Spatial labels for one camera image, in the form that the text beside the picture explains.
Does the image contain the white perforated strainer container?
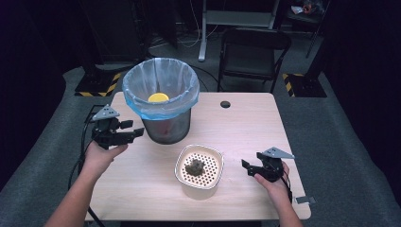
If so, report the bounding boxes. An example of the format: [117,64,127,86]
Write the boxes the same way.
[174,144,225,201]

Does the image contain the person's left hand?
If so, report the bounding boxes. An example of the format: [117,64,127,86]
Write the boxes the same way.
[82,140,129,180]

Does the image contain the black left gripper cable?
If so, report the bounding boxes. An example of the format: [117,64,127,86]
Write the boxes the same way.
[68,105,107,227]

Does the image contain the black floor cable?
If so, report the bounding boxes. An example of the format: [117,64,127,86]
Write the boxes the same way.
[187,63,223,93]

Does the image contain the white floor cables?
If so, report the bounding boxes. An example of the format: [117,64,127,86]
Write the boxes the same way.
[148,0,219,50]

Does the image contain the black mesh trash bin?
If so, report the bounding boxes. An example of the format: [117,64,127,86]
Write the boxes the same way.
[141,108,193,146]

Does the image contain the red chip can yellow lid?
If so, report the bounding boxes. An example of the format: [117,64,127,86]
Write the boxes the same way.
[148,92,170,104]

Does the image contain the black folding chair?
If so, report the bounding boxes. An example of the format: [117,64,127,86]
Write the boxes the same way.
[217,27,292,95]

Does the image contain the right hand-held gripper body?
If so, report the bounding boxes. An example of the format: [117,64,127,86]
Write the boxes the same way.
[260,147,296,183]

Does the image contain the translucent blue bin liner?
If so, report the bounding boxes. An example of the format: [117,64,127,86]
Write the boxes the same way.
[122,57,201,122]

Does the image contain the dark equipment cabinet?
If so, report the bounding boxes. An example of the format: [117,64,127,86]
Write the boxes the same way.
[78,0,150,74]

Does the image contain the grey tape strip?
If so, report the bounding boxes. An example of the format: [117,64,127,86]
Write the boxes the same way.
[295,196,317,205]

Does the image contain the person's right hand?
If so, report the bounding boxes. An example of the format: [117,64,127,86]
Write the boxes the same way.
[253,162,292,206]

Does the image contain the hazard striped base plate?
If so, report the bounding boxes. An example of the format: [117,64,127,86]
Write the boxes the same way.
[74,72,123,97]
[282,73,328,98]

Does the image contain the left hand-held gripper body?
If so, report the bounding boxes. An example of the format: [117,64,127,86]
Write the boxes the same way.
[91,104,121,150]

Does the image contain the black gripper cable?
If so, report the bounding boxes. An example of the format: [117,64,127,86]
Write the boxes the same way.
[281,169,294,203]
[68,105,107,227]

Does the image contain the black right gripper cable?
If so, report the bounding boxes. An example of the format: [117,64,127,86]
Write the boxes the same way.
[281,169,294,203]

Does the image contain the wet tea leaves clump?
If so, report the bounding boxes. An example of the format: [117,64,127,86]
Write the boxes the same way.
[184,158,206,178]

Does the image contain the white desk frame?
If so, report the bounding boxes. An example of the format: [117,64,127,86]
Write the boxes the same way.
[198,0,282,62]

